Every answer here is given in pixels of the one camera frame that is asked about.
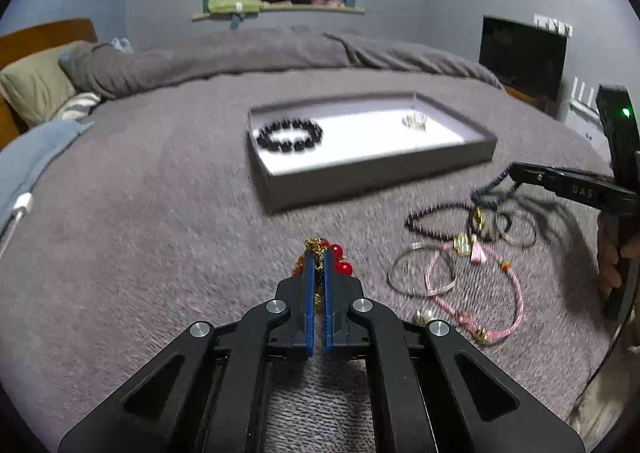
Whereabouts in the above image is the wooden headboard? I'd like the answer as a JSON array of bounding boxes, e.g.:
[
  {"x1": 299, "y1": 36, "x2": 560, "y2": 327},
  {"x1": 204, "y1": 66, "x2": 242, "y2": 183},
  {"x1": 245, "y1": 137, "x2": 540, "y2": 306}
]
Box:
[{"x1": 0, "y1": 18, "x2": 99, "y2": 150}]

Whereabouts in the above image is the silver bangle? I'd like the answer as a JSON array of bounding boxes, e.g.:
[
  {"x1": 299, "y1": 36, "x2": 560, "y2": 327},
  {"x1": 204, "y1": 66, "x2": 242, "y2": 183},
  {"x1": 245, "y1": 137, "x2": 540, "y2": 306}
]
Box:
[
  {"x1": 388, "y1": 242, "x2": 457, "y2": 296},
  {"x1": 494, "y1": 208, "x2": 539, "y2": 248}
]

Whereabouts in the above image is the person's right hand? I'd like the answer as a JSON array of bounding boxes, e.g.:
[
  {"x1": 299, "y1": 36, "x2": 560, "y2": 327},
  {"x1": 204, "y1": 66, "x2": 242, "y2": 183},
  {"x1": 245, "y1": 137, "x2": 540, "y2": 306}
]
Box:
[{"x1": 597, "y1": 217, "x2": 640, "y2": 295}]

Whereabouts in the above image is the grey jewelry tray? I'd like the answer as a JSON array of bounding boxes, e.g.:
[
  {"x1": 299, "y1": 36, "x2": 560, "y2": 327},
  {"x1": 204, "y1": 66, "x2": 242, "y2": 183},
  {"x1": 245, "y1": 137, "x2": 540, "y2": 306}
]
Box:
[{"x1": 247, "y1": 90, "x2": 498, "y2": 215}]

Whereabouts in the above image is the white router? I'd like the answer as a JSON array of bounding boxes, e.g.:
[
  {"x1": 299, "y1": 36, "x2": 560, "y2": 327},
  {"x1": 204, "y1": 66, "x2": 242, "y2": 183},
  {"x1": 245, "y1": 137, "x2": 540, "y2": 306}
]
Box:
[{"x1": 569, "y1": 76, "x2": 601, "y2": 110}]

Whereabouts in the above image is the wooden windowsill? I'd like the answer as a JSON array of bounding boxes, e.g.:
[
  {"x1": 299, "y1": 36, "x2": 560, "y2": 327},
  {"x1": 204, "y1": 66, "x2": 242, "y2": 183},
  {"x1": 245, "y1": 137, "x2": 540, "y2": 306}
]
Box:
[{"x1": 192, "y1": 4, "x2": 366, "y2": 22}]

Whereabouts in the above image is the striped pillow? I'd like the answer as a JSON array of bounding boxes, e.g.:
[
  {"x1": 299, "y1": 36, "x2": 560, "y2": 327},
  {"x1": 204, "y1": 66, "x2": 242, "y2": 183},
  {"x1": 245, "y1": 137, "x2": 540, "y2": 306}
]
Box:
[{"x1": 52, "y1": 92, "x2": 104, "y2": 122}]

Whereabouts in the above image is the white charging cable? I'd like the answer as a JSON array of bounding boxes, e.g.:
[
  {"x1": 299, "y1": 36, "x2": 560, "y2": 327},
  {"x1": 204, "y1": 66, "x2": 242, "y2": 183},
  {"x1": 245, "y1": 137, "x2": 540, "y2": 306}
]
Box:
[{"x1": 0, "y1": 192, "x2": 34, "y2": 260}]

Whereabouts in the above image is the green pillow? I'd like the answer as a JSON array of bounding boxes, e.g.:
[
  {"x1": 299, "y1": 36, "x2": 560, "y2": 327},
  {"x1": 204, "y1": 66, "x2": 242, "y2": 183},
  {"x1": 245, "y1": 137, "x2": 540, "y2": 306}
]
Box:
[{"x1": 0, "y1": 40, "x2": 85, "y2": 128}]

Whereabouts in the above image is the red bead gold ornament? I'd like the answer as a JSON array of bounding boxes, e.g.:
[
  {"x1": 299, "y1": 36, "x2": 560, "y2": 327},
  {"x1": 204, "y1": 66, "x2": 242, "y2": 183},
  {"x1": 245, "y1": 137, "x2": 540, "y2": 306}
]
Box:
[{"x1": 295, "y1": 237, "x2": 354, "y2": 280}]

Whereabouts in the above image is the wooden television stand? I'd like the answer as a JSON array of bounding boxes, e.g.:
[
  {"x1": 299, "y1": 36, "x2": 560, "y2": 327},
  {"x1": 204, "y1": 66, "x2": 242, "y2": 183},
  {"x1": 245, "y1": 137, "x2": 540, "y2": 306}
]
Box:
[{"x1": 502, "y1": 84, "x2": 559, "y2": 117}]

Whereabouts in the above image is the pink cord bracelet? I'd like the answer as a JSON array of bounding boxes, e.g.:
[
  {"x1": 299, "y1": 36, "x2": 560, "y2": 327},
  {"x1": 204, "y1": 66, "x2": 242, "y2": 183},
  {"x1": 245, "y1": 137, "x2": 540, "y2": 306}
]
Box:
[{"x1": 424, "y1": 234, "x2": 524, "y2": 345}]

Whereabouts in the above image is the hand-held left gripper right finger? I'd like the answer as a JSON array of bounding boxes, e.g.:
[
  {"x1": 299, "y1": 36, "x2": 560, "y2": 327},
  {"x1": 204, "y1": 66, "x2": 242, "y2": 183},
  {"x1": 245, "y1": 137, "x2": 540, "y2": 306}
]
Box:
[{"x1": 322, "y1": 249, "x2": 586, "y2": 453}]

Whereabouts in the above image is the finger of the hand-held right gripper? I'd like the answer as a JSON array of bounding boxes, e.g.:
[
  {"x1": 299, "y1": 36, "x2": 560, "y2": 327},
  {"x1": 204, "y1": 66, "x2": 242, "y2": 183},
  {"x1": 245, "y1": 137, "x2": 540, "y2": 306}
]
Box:
[{"x1": 508, "y1": 161, "x2": 562, "y2": 191}]

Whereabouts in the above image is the dark blue braided bracelet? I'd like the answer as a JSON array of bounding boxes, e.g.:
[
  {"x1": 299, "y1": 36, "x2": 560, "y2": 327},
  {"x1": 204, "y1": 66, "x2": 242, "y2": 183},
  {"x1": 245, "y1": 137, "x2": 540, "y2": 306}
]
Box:
[{"x1": 470, "y1": 170, "x2": 522, "y2": 207}]

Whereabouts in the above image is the grey folded duvet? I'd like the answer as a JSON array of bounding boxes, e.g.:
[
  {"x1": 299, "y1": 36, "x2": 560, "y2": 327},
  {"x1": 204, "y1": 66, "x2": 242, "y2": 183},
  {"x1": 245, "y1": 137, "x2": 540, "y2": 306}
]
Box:
[{"x1": 59, "y1": 28, "x2": 504, "y2": 102}]

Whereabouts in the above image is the black bead bracelet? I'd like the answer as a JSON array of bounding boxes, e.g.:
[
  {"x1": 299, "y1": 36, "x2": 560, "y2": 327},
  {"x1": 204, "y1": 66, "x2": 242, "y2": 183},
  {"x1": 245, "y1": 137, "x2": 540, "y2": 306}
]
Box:
[{"x1": 255, "y1": 118, "x2": 325, "y2": 155}]

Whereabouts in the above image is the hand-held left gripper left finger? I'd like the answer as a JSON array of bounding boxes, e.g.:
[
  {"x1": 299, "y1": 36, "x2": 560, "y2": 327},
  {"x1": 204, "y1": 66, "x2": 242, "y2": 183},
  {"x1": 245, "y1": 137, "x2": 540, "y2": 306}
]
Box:
[{"x1": 57, "y1": 250, "x2": 321, "y2": 453}]

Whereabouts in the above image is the black television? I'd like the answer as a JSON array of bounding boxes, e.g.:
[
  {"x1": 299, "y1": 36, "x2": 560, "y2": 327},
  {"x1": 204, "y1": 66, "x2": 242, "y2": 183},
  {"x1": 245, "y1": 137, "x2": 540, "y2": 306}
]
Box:
[{"x1": 478, "y1": 15, "x2": 569, "y2": 102}]

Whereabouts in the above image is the blue blanket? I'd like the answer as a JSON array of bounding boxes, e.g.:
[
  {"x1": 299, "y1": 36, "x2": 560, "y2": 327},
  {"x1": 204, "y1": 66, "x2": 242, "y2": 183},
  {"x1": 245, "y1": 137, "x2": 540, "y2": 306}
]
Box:
[{"x1": 0, "y1": 118, "x2": 94, "y2": 234}]

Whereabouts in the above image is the dark bead bracelet gold charm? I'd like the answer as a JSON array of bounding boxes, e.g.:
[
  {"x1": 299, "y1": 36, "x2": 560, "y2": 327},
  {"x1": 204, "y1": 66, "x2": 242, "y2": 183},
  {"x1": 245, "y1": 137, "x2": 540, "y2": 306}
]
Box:
[{"x1": 404, "y1": 202, "x2": 489, "y2": 239}]

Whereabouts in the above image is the green cloth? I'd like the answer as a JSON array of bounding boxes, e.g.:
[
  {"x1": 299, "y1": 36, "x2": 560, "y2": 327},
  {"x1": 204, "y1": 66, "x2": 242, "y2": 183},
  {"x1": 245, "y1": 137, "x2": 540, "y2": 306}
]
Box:
[{"x1": 207, "y1": 0, "x2": 261, "y2": 14}]

